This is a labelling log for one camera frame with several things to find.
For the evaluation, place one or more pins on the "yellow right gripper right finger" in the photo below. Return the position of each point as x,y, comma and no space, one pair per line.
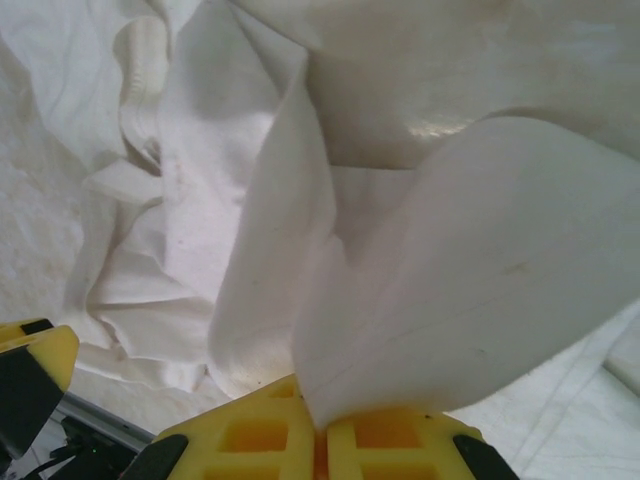
390,445

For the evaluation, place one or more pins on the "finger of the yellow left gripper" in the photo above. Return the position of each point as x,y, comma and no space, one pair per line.
35,365

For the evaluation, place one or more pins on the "white t-shirt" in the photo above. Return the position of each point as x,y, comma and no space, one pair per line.
450,250

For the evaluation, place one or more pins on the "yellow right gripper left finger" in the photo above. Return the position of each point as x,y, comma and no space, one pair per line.
250,435

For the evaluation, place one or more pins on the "aluminium mounting rail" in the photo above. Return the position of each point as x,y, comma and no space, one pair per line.
100,417

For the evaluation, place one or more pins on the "circuit board with green light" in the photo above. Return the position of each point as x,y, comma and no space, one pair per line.
85,450

